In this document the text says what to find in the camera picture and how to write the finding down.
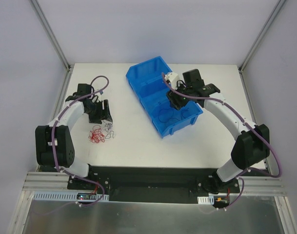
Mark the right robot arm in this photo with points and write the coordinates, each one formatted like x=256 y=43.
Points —
x=251 y=140

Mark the blue three-compartment bin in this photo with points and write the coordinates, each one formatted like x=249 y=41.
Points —
x=146 y=82

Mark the aluminium frame post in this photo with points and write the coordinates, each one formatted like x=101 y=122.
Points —
x=263 y=32
x=49 y=32

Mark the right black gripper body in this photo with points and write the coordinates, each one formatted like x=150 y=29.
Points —
x=175 y=102

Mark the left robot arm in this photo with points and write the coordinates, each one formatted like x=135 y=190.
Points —
x=54 y=144

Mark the left aluminium frame post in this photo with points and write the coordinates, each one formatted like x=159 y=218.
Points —
x=49 y=32

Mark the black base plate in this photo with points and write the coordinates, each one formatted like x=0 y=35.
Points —
x=146 y=184

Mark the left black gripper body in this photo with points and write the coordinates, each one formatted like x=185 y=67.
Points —
x=102 y=113

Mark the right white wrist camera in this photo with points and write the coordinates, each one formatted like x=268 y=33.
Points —
x=172 y=78

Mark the white cable duct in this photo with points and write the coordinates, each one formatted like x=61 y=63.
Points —
x=206 y=200
x=69 y=196

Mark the left white cable duct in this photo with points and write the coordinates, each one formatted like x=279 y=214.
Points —
x=69 y=196

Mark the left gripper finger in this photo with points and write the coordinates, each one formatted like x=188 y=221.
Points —
x=106 y=115
x=94 y=120

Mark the right aluminium frame post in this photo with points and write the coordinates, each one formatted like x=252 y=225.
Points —
x=263 y=32

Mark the right white cable duct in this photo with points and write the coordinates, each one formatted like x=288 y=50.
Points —
x=206 y=200

